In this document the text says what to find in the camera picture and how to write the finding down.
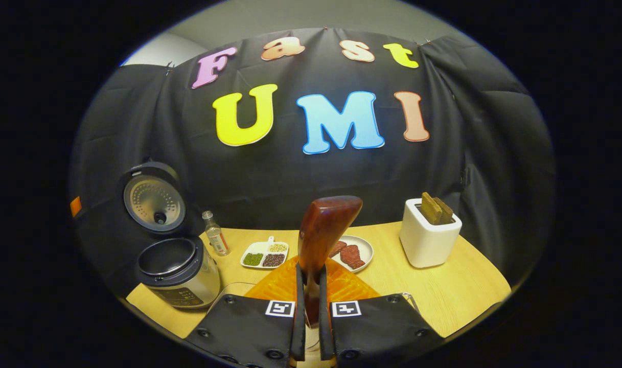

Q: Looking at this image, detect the white utensil holder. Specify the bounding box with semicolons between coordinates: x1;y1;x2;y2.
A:
399;198;463;269

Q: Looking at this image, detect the large red meat slice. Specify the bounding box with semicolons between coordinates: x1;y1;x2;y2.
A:
340;245;366;270

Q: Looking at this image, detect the white divided dish of beans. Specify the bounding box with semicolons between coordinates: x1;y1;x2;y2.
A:
240;236;289;270

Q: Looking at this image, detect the black silver rice cooker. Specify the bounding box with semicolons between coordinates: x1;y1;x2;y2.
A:
118;161;222;310

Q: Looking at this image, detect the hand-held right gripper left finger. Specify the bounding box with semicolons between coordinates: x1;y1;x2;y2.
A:
186;256;307;368

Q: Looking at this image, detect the round white plate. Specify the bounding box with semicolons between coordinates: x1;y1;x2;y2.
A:
329;235;374;273

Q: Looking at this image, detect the small clear bottle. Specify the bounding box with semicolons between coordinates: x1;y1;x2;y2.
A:
202;210;231;257

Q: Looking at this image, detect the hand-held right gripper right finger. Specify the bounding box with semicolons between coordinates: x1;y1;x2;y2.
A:
318;258;444;368

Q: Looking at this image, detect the brown wooden spoon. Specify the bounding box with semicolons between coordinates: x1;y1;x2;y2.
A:
297;195;363;328

